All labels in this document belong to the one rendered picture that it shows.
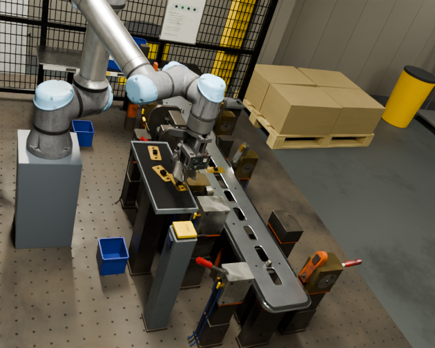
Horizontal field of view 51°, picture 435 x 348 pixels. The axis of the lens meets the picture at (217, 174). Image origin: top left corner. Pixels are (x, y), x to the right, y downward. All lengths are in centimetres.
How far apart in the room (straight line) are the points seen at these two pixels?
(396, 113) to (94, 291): 492
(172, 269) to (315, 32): 438
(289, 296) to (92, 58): 99
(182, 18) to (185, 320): 165
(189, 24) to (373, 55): 379
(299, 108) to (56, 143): 297
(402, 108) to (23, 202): 502
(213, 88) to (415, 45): 543
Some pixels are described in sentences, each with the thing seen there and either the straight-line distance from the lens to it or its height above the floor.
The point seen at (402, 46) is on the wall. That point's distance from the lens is 636.
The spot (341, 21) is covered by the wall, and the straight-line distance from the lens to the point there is 562.
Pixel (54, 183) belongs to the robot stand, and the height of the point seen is 102.
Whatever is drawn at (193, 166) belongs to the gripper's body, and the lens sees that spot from 131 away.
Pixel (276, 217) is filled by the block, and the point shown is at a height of 103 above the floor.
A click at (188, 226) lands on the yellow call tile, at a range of 136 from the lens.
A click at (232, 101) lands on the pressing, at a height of 100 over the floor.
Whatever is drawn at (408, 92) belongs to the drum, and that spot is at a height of 46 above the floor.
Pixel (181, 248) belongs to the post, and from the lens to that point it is 136.
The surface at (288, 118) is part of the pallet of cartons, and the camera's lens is 423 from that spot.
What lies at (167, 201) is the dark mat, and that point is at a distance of 142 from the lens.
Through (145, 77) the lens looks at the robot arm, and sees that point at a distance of 117.
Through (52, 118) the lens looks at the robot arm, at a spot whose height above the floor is 125.
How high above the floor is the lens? 205
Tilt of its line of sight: 34 degrees down
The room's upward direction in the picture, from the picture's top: 19 degrees clockwise
